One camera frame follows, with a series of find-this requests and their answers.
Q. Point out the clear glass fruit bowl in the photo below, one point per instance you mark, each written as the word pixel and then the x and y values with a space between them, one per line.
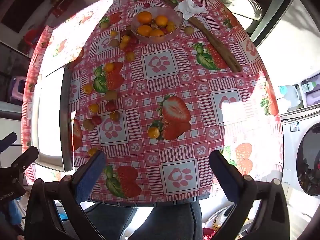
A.
pixel 155 25

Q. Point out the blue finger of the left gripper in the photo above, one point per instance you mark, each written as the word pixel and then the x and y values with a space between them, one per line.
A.
pixel 7 141
pixel 26 159

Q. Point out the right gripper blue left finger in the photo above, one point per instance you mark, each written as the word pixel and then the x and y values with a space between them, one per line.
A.
pixel 87 175

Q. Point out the red strawberry pattern tablecloth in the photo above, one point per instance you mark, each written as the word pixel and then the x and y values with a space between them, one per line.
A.
pixel 178 101

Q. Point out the grey shallow cardboard tray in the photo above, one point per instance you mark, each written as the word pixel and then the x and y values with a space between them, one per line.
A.
pixel 49 120

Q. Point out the crumpled white tissue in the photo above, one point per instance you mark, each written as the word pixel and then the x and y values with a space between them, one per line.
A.
pixel 188 9

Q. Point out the yellow cherry tomato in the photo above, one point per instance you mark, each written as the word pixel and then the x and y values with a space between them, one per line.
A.
pixel 109 67
pixel 113 33

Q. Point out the orange cherry tomato with stem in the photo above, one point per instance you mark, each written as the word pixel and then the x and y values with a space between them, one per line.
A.
pixel 115 116

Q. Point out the brown longan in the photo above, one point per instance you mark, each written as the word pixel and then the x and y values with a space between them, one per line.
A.
pixel 88 125
pixel 114 43
pixel 104 25

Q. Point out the orange kumquat in bowl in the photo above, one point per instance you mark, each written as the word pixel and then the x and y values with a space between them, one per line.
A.
pixel 161 21
pixel 156 33
pixel 144 30
pixel 144 17

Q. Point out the orange kumquat left in bowl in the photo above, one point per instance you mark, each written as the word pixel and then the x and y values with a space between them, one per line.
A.
pixel 144 30

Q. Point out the red cherry tomato cluster front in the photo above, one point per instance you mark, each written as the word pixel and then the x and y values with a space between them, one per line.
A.
pixel 128 48

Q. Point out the orange kumquat right in bowl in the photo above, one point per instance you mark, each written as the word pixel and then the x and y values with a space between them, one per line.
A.
pixel 161 21

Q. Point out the orange kumquat front in bowl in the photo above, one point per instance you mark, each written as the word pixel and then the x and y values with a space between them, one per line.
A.
pixel 156 33

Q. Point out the brown longan fruit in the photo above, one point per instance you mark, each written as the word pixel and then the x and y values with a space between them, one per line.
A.
pixel 111 95

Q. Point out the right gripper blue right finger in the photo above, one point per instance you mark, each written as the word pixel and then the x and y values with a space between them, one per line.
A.
pixel 228 176

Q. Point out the orange kumquat top in bowl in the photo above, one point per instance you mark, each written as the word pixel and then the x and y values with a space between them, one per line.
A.
pixel 144 17

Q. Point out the olive green cherry tomato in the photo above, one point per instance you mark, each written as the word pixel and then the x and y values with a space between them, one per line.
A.
pixel 130 56

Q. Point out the white washing machine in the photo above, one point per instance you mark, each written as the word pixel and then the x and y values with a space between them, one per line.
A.
pixel 301 153

